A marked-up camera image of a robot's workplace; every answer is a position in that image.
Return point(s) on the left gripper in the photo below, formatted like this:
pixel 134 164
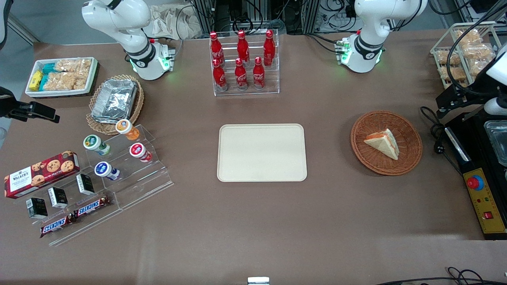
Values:
pixel 472 88

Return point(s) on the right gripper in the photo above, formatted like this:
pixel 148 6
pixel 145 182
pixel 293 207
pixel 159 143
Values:
pixel 7 107

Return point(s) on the triangular sandwich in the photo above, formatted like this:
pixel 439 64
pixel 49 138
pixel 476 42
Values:
pixel 384 144

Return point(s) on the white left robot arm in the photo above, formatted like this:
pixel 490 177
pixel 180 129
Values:
pixel 368 35

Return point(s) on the round brown wicker basket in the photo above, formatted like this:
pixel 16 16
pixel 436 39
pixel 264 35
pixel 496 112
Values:
pixel 408 136

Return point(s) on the flat light wicker basket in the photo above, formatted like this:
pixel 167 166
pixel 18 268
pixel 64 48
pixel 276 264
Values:
pixel 139 103

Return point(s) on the beige plastic tray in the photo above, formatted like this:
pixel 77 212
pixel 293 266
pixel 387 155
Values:
pixel 261 152

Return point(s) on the clear bag of fried snacks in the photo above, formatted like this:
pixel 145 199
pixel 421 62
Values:
pixel 468 37
pixel 440 57
pixel 477 51
pixel 478 68
pixel 452 73

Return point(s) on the teal snack packet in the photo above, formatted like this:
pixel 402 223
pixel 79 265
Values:
pixel 43 82
pixel 49 68

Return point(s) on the yellow snack packet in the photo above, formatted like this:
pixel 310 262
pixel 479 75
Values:
pixel 35 80

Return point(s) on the clear puffed rice snack bag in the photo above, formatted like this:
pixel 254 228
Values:
pixel 65 81
pixel 73 66

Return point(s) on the green lid yogurt cup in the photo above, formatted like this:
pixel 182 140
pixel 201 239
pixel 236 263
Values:
pixel 94 143

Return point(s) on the white rectangular snack bin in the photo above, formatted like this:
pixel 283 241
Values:
pixel 93 77

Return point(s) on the red Walkers cookie box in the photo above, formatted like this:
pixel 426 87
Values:
pixel 39 174

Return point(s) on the clear plastic container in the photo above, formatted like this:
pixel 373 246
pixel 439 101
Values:
pixel 498 140

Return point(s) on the stack of foil trays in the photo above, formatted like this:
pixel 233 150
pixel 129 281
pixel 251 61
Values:
pixel 115 99

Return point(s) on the small black box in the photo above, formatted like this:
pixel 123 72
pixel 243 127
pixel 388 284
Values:
pixel 58 198
pixel 37 208
pixel 85 184

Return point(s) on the orange lid yogurt cup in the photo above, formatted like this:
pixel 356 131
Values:
pixel 126 128

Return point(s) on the blue lid yogurt cup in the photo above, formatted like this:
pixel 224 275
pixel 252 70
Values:
pixel 105 170

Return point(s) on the red lid yogurt cup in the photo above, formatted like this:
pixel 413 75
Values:
pixel 138 151

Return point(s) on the black sealing machine yellow panel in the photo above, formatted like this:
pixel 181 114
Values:
pixel 485 198

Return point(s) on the Snickers chocolate bar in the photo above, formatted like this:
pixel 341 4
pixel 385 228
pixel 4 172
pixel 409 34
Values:
pixel 91 206
pixel 56 225

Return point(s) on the clear acrylic stepped snack stand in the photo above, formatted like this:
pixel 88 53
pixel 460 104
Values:
pixel 91 223

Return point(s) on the clear acrylic stepped yogurt stand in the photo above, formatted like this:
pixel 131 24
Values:
pixel 146 182

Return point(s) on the beige crumpled cloth bag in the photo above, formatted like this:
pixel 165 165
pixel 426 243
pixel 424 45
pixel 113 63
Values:
pixel 170 21

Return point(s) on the clear acrylic bottle rack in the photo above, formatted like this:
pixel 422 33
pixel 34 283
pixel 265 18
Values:
pixel 273 85

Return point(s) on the red cola bottle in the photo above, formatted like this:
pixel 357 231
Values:
pixel 220 77
pixel 216 47
pixel 241 77
pixel 243 47
pixel 258 75
pixel 269 49

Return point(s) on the small silver metal bracket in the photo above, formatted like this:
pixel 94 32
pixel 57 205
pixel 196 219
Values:
pixel 258 281

